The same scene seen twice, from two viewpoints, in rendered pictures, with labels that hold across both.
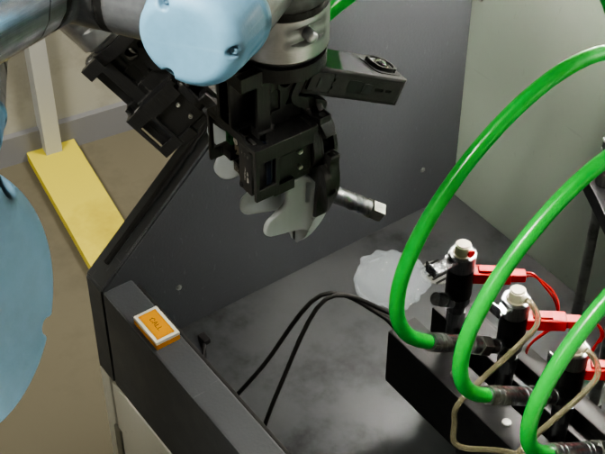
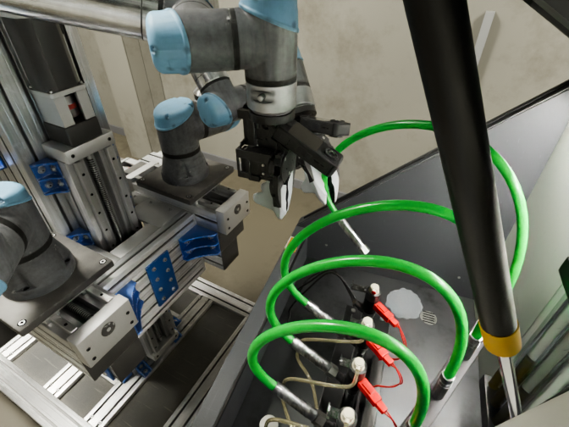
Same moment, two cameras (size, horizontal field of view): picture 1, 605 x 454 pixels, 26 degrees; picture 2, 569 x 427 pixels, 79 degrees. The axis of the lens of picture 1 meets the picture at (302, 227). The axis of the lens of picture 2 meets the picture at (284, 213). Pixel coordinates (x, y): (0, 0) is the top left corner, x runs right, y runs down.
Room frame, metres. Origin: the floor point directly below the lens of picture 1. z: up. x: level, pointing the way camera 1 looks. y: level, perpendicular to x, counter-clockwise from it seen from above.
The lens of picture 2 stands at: (0.58, -0.42, 1.64)
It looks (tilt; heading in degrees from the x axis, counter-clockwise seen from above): 38 degrees down; 56
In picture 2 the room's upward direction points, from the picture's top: straight up
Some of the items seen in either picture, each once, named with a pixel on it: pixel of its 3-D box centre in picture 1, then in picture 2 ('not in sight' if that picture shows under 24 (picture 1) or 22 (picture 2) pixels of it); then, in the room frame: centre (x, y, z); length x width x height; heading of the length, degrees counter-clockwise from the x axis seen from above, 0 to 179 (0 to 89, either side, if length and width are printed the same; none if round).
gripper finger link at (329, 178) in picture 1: (314, 170); (278, 183); (0.84, -0.01, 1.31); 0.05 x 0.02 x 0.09; 36
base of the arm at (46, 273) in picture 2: not in sight; (29, 257); (0.41, 0.34, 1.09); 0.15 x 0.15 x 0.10
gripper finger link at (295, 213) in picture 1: (290, 216); (268, 201); (0.84, 0.01, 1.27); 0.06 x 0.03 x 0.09; 126
